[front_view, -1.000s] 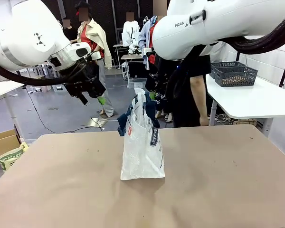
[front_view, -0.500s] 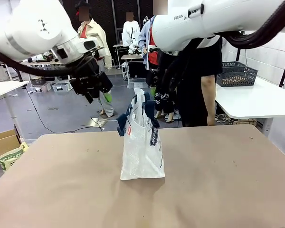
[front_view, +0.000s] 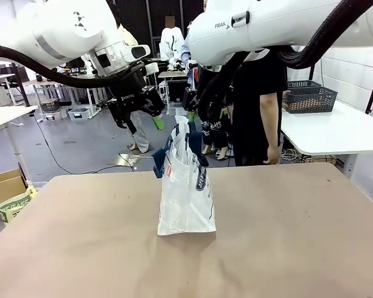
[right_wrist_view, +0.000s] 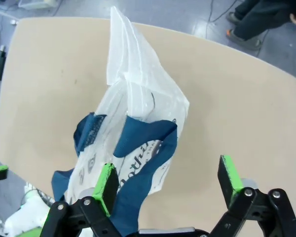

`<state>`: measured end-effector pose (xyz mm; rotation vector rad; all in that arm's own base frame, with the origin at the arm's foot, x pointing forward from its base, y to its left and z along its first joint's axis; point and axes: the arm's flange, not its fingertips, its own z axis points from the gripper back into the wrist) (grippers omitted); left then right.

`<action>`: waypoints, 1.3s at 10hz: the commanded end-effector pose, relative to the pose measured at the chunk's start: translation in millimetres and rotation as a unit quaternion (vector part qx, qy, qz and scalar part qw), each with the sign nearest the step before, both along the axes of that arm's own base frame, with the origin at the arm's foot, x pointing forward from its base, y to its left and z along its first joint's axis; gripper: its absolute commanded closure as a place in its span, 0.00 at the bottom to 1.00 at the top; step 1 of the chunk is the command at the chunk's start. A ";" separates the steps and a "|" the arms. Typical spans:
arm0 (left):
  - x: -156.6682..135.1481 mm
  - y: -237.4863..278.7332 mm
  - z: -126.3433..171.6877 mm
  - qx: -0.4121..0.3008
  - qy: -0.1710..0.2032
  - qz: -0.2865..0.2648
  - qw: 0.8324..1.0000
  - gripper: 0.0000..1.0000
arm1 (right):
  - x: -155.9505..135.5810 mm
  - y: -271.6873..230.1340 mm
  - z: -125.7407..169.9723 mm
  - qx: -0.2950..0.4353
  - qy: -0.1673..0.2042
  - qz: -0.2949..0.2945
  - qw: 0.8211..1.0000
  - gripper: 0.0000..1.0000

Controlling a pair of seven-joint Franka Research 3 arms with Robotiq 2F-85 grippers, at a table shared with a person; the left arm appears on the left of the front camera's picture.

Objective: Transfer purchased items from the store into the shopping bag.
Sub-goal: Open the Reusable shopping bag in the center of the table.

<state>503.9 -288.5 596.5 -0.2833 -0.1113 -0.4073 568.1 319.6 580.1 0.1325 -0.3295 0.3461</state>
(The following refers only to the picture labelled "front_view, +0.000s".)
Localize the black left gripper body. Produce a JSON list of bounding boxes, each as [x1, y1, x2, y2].
[[107, 61, 166, 125]]

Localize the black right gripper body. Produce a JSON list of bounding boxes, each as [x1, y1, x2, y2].
[[182, 87, 203, 112]]

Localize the white translucent navy-handled shopping bag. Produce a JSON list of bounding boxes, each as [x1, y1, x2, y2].
[[152, 115, 218, 237]]

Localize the person's right forearm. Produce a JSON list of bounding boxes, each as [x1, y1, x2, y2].
[[259, 92, 282, 150]]

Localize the green and white paper bag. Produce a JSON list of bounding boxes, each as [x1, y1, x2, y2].
[[0, 185, 38, 224]]

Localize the person's right hand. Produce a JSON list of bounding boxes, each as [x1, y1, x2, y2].
[[262, 146, 281, 165]]

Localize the mannequin in printed black skirt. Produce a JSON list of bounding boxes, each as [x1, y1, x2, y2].
[[200, 107, 236, 161]]

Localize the white plastic storage crate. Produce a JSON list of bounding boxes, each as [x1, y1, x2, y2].
[[68, 106, 93, 121]]

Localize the figure in white clothes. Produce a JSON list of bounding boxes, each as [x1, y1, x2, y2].
[[159, 15, 186, 73]]

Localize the person in black t-shirt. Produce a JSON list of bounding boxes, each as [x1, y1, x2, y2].
[[232, 46, 289, 168]]

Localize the dark storage box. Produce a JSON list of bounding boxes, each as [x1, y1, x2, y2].
[[39, 98, 62, 113]]

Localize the white table with leg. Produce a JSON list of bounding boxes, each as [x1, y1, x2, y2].
[[0, 105, 40, 174]]

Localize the large white side table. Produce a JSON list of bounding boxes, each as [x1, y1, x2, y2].
[[279, 99, 373, 156]]

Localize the brown cardboard box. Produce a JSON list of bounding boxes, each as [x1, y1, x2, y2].
[[0, 169, 29, 209]]

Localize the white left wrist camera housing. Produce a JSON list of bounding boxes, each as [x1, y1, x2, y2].
[[123, 44, 160, 76]]

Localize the black floor cable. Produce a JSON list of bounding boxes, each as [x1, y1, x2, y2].
[[34, 115, 137, 174]]

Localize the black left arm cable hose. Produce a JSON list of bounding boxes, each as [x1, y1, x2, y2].
[[0, 41, 137, 90]]

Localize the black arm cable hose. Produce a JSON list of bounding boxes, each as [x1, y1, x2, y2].
[[197, 0, 373, 125], [0, 41, 137, 90]]

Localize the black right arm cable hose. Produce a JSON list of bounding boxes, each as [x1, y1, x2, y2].
[[197, 0, 373, 125]]

